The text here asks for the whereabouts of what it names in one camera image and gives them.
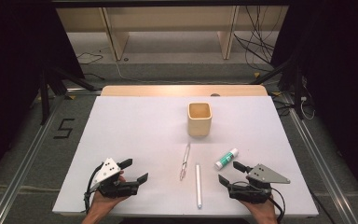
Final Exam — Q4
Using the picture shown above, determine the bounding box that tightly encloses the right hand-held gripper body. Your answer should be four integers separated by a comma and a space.
228, 163, 292, 205

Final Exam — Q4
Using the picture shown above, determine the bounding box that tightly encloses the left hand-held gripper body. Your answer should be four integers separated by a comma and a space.
89, 157, 139, 199

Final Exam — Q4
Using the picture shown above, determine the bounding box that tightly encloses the white green glue stick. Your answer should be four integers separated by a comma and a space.
213, 147, 240, 171

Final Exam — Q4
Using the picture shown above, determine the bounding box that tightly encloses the white pen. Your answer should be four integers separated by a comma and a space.
195, 163, 203, 209

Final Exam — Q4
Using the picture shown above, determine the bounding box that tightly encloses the clear slim pen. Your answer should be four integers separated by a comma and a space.
179, 142, 192, 182

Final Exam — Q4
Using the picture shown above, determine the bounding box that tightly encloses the beige square pen holder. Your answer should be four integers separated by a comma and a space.
187, 102, 213, 137

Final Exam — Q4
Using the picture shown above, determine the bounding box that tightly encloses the person's right hand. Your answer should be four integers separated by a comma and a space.
241, 197, 278, 222

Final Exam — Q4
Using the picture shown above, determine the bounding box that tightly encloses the person's left hand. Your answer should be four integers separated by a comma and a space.
89, 190, 129, 217

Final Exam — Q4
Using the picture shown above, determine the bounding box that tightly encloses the white board sheet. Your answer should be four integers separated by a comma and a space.
51, 95, 320, 218

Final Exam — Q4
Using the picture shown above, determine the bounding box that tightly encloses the light wooden table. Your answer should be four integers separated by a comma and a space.
101, 85, 269, 97

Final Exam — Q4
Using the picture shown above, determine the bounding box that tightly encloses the black metal stand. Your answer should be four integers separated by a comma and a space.
251, 57, 307, 120
38, 66, 98, 126

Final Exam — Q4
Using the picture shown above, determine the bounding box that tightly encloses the black curtain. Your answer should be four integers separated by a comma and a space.
271, 0, 358, 204
0, 0, 86, 190

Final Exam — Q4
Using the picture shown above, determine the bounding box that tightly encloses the black metal crossbar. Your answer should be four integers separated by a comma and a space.
50, 0, 293, 8

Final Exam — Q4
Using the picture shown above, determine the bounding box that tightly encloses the short aluminium floor rail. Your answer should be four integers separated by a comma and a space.
66, 88, 103, 96

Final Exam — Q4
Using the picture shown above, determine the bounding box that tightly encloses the white cable with plug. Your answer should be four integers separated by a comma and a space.
299, 95, 316, 121

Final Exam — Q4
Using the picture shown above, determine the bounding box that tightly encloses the black looped floor cable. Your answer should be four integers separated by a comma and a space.
76, 51, 104, 65

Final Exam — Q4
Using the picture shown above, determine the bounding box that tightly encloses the bundle of black cables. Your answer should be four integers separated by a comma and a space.
233, 6, 277, 73

